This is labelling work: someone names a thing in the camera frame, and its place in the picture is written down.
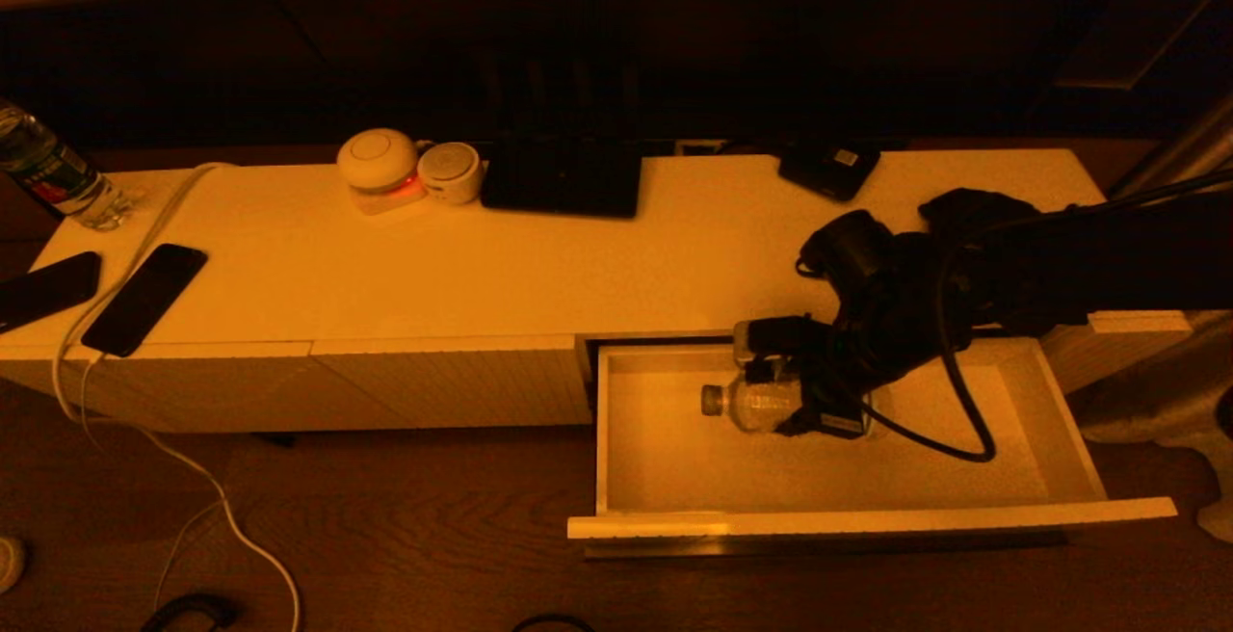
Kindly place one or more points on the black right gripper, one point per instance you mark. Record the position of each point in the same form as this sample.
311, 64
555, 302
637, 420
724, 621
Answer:
843, 372

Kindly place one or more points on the clear plastic bottle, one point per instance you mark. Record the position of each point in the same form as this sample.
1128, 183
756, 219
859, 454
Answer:
756, 406

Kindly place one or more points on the white cabinet drawer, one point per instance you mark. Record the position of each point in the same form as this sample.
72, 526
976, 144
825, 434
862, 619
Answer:
1011, 439

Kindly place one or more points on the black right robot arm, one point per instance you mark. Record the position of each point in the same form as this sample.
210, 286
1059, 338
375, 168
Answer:
1060, 266

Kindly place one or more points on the white low cabinet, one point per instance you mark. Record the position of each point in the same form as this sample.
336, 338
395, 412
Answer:
482, 266

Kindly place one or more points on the small black labelled device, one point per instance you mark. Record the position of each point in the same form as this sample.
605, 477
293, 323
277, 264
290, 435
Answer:
830, 172

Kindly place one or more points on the black flat box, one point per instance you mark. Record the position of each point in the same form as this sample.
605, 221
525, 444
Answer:
559, 184

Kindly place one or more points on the small white round speaker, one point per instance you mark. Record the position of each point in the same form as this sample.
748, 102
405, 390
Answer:
450, 172

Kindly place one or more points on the white round red-lit device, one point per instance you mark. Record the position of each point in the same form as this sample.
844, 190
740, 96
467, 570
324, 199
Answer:
377, 160

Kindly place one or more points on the green label water bottle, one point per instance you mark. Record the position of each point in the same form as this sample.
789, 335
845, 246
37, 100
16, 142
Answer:
53, 174

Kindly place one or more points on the white shoe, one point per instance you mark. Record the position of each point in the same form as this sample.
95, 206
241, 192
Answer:
10, 565

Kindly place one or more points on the white and grey wrist camera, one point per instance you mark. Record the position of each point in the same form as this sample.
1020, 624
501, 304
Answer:
780, 335

